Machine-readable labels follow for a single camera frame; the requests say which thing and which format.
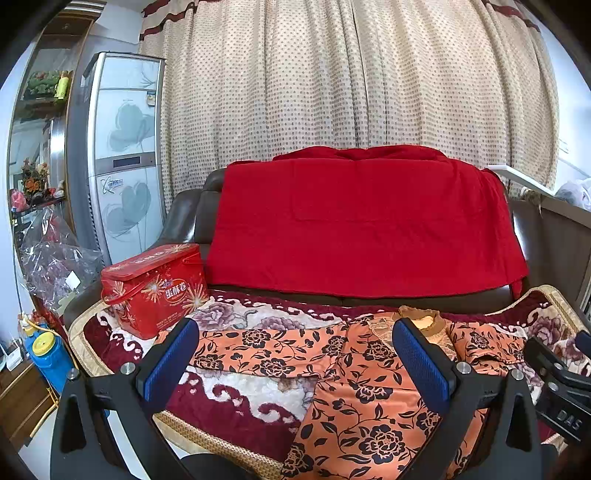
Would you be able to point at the beige dotted curtain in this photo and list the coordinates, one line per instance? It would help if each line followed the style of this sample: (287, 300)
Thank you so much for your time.
(323, 92)

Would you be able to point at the yellow bottle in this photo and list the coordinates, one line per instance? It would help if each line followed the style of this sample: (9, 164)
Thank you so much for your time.
(63, 84)

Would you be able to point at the artificial flower arrangement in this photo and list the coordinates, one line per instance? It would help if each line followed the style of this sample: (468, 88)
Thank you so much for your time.
(36, 180)

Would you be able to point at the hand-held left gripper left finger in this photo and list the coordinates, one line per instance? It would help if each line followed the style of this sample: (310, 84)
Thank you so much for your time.
(171, 364)

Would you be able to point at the dark brown leather sofa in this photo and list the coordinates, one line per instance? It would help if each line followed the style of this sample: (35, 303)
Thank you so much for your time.
(184, 217)

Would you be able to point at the orange black floral garment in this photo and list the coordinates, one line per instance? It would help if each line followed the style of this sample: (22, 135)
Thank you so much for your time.
(369, 415)

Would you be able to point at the maroon cream floral blanket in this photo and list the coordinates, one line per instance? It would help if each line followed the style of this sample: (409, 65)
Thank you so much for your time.
(249, 397)

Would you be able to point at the glass display cabinet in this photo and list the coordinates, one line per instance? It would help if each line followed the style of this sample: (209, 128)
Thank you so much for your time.
(41, 120)

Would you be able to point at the clear plastic bag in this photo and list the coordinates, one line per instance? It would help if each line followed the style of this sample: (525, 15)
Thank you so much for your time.
(55, 263)

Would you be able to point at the red snack tin box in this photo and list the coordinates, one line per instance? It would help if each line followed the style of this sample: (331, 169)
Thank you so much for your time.
(154, 293)

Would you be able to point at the white plastic bag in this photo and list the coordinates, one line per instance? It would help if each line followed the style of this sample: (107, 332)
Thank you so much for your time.
(575, 193)

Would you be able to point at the blue jug with yellow lid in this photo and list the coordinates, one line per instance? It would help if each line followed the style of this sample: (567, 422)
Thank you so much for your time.
(48, 357)

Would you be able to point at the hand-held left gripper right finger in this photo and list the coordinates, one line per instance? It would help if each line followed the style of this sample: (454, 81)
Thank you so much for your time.
(422, 369)

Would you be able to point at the white window board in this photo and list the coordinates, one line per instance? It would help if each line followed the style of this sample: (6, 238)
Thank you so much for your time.
(524, 179)

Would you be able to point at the red blanket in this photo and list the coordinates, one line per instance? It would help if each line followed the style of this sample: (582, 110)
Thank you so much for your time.
(360, 221)

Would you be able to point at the green ornament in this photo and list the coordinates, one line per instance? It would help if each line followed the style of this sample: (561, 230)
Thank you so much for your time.
(42, 82)

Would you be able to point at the silver floral refrigerator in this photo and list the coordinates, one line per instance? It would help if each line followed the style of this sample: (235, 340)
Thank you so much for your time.
(124, 138)

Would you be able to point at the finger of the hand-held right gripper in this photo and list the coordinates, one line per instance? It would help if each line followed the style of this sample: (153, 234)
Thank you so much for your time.
(584, 344)
(547, 357)

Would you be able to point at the brown wooden cabinet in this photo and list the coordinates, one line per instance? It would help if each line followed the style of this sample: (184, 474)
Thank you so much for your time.
(23, 406)

